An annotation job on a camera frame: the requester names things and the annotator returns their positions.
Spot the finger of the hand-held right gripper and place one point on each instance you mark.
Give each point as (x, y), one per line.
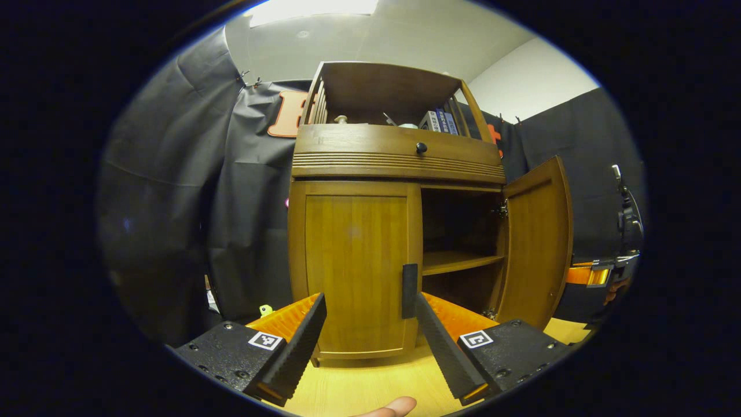
(582, 275)

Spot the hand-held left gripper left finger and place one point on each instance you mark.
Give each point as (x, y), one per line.
(301, 353)

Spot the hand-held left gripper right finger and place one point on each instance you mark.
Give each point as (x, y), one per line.
(443, 347)

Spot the wooden cabinet door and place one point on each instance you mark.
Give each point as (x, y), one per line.
(353, 260)
(535, 243)

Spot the wooden double-door shoe cabinet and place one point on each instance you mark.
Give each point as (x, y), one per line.
(382, 87)

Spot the wooden cabinet drawer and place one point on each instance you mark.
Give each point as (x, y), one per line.
(359, 145)

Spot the green plush toy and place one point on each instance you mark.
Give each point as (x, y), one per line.
(265, 310)

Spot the wooden inner shelf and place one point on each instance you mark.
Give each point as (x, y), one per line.
(457, 262)

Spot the light blue book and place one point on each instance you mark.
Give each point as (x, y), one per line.
(452, 123)

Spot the black drawer knob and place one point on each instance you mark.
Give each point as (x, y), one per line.
(421, 148)

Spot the dark blue book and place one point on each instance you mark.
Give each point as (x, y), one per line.
(443, 121)

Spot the white book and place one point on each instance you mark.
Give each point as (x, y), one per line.
(429, 121)

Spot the black backdrop cloth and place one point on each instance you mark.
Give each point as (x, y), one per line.
(162, 174)

